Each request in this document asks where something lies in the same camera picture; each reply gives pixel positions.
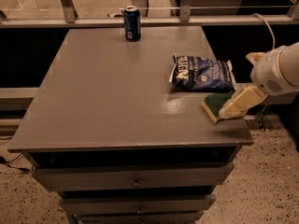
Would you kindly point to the blue soda can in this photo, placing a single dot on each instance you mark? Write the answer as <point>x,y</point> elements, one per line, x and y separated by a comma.
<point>132,25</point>

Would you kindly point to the blue chip bag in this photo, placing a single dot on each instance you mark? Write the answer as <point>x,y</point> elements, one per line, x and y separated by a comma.
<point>193,73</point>

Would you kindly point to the grey drawer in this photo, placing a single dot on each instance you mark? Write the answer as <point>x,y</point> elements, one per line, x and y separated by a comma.
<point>155,218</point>
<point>132,177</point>
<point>137,205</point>

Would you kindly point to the middle grey drawer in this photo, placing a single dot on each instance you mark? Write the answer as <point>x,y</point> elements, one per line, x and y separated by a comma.
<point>137,205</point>

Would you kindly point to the green and yellow sponge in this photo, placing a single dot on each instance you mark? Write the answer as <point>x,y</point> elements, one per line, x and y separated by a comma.
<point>213,103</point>

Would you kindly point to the bottom grey drawer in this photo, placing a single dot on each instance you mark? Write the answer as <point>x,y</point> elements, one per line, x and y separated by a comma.
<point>155,218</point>

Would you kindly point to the top grey drawer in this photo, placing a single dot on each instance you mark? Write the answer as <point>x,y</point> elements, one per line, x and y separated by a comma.
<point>132,177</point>

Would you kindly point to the metal railing frame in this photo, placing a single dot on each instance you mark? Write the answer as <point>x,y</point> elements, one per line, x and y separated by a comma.
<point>107,13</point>

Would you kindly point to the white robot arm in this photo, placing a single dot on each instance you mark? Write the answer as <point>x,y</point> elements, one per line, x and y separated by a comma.
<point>274,73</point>

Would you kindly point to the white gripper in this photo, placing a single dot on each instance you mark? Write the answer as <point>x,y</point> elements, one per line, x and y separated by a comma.
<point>265,73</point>

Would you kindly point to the grey drawer cabinet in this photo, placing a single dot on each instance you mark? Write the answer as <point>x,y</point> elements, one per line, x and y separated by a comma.
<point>108,102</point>

